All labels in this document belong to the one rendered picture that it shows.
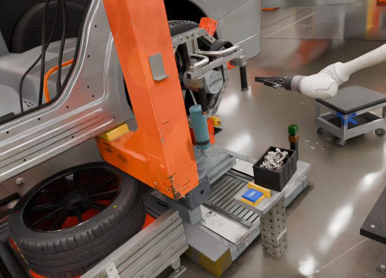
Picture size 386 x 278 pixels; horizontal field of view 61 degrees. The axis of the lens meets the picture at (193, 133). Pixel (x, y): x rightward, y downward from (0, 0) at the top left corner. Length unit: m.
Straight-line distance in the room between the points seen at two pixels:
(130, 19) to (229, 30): 1.25
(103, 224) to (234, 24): 1.56
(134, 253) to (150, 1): 1.08
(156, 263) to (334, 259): 0.91
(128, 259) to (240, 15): 1.73
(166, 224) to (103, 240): 0.31
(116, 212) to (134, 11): 0.90
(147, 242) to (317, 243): 0.93
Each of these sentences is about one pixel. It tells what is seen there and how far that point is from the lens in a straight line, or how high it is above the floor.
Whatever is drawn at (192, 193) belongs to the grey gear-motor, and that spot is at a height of 0.35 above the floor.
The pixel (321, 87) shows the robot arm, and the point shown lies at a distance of 1.65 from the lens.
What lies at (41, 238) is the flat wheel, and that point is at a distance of 1.68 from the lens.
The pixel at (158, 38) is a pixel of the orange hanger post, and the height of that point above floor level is 1.23.
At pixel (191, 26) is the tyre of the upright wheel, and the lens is 2.01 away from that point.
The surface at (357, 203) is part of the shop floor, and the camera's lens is 2.29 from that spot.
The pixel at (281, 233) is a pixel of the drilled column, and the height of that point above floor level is 0.15.
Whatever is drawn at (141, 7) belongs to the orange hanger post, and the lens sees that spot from 1.24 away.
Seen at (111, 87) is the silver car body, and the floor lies 0.96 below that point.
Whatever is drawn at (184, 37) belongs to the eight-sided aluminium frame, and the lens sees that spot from 1.86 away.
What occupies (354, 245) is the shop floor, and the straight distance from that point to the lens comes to 2.03.
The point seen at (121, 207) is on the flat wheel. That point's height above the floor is 0.50.
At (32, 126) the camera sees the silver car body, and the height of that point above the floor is 0.93.
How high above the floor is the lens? 1.47
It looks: 27 degrees down
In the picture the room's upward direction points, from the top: 11 degrees counter-clockwise
